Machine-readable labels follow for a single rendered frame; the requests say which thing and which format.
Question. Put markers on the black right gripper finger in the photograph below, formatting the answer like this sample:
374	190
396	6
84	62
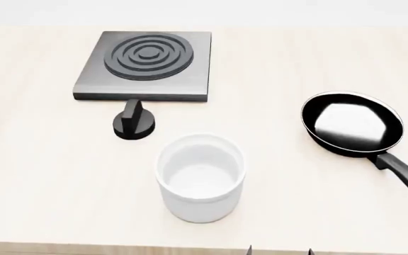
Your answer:
310	252
249	251

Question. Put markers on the white cylindrical pot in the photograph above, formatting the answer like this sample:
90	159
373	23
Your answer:
200	196

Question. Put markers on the black frying pan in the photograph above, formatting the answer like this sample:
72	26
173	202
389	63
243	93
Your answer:
349	125

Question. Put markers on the black stove knob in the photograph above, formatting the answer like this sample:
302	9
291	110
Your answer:
133	125

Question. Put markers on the grey square stove plate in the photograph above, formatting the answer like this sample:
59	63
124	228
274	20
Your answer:
94	79

